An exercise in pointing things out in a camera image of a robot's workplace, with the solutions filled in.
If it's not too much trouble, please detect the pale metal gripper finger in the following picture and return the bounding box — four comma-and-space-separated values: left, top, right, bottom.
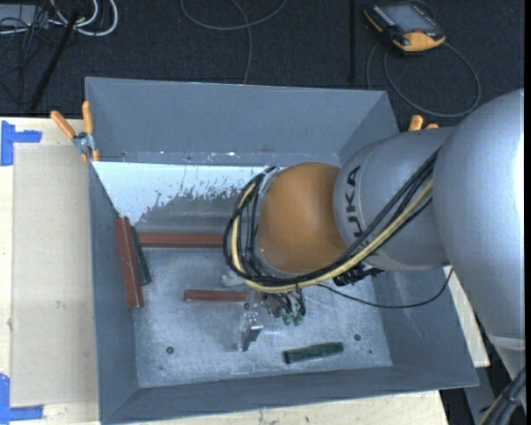
236, 311, 251, 352
242, 320, 266, 352

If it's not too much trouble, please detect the grey metal bin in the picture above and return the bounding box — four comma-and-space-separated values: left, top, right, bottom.
84, 76, 480, 425

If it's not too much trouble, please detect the red-brown flat block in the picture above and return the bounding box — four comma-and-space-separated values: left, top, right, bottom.
136, 232, 225, 250
183, 289, 263, 304
115, 218, 140, 311
123, 216, 146, 308

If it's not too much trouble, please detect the dark green flat block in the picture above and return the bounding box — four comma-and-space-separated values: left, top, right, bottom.
283, 342, 345, 365
129, 225, 153, 287

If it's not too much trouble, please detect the pale wood flat board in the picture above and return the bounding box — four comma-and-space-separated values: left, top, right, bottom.
9, 143, 99, 409

